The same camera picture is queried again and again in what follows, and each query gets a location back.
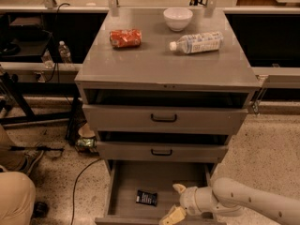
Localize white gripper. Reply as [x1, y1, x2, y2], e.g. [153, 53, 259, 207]
[159, 184, 199, 225]

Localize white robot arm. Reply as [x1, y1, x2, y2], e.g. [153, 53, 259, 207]
[159, 177, 300, 225]

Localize grey open bottom drawer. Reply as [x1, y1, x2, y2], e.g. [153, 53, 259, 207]
[95, 161, 210, 225]

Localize grey middle drawer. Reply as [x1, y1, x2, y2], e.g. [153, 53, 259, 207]
[97, 142, 228, 163]

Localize grey metal drawer cabinet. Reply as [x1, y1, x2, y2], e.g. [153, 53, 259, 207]
[74, 7, 262, 225]

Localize grey top drawer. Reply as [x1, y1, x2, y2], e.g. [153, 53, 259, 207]
[82, 105, 248, 135]

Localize green can on floor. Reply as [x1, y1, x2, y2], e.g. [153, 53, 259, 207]
[76, 137, 96, 148]

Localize dark shoe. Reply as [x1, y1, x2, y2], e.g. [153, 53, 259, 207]
[33, 202, 49, 218]

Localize clear plastic water bottle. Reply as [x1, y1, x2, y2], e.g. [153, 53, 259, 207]
[170, 31, 223, 54]

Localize person leg khaki trousers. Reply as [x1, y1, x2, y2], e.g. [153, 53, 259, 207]
[0, 127, 39, 225]

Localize crushed orange soda can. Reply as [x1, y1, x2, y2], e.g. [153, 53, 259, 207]
[110, 29, 142, 48]

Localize white ceramic bowl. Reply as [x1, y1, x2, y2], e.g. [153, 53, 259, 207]
[163, 7, 193, 32]

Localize small water bottle background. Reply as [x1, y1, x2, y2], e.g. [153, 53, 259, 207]
[58, 41, 72, 64]

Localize black floor cable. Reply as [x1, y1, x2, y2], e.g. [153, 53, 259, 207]
[69, 157, 103, 225]

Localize black stand frame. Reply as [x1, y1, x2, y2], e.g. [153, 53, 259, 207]
[0, 66, 79, 125]

